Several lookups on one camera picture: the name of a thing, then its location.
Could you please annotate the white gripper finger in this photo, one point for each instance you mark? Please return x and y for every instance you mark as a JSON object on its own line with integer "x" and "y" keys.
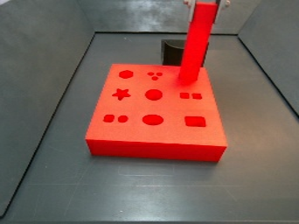
{"x": 190, "y": 4}
{"x": 223, "y": 4}

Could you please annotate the long red arch peg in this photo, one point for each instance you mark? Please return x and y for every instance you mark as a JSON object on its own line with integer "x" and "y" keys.
{"x": 196, "y": 41}

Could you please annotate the dark grey curved holder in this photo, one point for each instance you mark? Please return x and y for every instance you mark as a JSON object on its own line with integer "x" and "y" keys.
{"x": 172, "y": 49}

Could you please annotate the red shape sorter block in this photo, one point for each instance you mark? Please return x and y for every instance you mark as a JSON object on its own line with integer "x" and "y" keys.
{"x": 153, "y": 116}

